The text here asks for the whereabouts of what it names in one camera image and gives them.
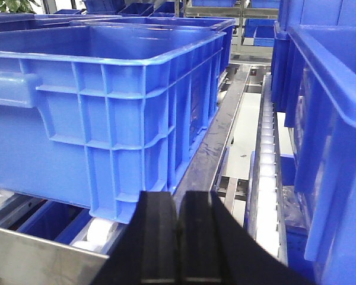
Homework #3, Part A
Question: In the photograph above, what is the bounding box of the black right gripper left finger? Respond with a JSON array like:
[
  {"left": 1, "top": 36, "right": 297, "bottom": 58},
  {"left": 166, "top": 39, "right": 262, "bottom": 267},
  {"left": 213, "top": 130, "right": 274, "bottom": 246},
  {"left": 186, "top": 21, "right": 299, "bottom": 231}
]
[{"left": 91, "top": 191, "right": 177, "bottom": 284}]

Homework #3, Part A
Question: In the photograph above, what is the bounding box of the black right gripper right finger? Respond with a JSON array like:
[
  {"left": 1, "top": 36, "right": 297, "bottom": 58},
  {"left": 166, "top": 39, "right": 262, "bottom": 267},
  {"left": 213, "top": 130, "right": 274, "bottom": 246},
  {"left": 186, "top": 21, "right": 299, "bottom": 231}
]
[{"left": 179, "top": 191, "right": 311, "bottom": 284}]

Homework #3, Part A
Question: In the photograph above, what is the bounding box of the steel front shelf bar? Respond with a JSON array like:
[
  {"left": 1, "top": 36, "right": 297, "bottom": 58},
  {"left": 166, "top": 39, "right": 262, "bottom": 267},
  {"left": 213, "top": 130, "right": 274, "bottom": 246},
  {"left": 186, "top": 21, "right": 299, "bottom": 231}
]
[{"left": 0, "top": 228, "right": 108, "bottom": 284}]

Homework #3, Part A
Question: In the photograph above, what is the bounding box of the blue shelf box on right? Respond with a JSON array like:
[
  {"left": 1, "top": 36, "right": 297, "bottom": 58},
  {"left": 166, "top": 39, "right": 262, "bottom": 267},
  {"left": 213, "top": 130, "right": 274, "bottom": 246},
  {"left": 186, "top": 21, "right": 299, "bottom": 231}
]
[{"left": 271, "top": 1, "right": 356, "bottom": 284}]

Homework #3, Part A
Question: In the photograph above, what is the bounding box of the blue bin far shelf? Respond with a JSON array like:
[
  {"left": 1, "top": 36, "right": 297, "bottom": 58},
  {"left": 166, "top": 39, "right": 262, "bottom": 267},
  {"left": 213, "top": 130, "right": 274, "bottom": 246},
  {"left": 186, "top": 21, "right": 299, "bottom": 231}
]
[{"left": 244, "top": 18, "right": 275, "bottom": 48}]

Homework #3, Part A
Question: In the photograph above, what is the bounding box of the white roller track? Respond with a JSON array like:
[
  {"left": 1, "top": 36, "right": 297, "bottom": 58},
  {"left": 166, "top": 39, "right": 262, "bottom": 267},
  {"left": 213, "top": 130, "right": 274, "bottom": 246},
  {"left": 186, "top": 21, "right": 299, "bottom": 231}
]
[{"left": 256, "top": 75, "right": 280, "bottom": 258}]

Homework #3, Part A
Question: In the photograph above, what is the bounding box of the blue crate on left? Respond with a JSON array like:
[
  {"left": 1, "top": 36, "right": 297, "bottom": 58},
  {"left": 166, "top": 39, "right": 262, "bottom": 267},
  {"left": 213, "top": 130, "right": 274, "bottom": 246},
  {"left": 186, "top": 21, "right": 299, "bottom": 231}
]
[{"left": 0, "top": 25, "right": 225, "bottom": 223}]

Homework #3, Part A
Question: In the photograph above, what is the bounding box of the blue crate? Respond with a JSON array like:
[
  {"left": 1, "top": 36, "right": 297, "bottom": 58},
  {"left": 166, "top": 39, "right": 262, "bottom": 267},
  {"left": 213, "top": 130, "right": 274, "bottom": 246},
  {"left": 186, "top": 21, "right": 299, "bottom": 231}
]
[
  {"left": 0, "top": 25, "right": 225, "bottom": 223},
  {"left": 69, "top": 17, "right": 236, "bottom": 72}
]

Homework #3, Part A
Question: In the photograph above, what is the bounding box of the blue crate behind left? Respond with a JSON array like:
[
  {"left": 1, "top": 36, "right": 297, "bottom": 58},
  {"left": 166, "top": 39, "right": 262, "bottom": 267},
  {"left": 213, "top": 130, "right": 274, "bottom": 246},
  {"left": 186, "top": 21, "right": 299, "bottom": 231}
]
[{"left": 69, "top": 17, "right": 236, "bottom": 72}]

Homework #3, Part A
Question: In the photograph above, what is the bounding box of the green plant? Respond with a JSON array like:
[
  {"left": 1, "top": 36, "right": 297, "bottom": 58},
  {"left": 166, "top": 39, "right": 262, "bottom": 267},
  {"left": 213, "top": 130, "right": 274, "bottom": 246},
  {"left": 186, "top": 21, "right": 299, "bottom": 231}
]
[{"left": 0, "top": 0, "right": 41, "bottom": 14}]

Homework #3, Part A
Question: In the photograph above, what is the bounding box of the steel shelf divider rail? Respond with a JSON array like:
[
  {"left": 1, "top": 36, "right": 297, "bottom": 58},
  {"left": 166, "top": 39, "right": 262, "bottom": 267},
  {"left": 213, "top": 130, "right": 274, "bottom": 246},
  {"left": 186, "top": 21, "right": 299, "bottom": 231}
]
[{"left": 173, "top": 64, "right": 252, "bottom": 209}]

